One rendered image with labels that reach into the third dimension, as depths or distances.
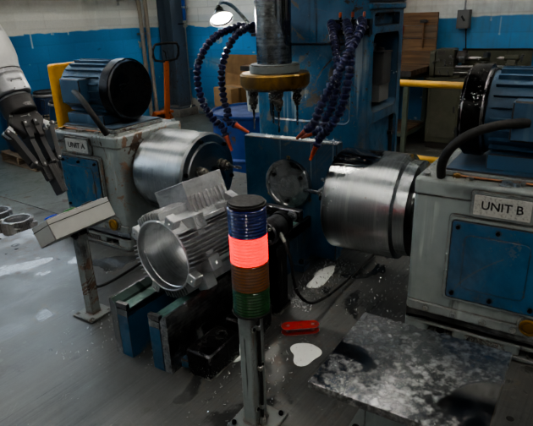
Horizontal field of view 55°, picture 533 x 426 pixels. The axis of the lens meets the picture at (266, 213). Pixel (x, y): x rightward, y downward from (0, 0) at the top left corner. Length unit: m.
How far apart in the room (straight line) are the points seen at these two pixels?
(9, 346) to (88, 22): 6.73
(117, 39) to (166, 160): 6.66
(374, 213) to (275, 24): 0.52
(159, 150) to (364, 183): 0.62
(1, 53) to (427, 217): 0.98
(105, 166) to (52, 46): 5.90
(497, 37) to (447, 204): 5.35
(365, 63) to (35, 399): 1.11
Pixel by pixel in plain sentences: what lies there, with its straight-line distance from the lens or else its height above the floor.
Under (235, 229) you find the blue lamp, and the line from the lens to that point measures 0.76.
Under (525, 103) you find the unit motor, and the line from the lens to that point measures 1.04.
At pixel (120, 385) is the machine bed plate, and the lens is 1.12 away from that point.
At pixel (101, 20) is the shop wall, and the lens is 7.94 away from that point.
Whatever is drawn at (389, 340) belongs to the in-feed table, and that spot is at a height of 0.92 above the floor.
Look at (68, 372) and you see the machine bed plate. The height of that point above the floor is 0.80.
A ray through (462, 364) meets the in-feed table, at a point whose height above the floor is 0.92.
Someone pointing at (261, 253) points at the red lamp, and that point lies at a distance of 0.78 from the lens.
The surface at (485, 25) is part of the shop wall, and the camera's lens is 6.40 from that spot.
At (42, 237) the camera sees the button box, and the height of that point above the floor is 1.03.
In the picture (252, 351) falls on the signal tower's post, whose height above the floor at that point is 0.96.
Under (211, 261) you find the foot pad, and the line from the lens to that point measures 1.06.
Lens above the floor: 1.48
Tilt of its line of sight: 21 degrees down
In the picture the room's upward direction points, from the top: 2 degrees counter-clockwise
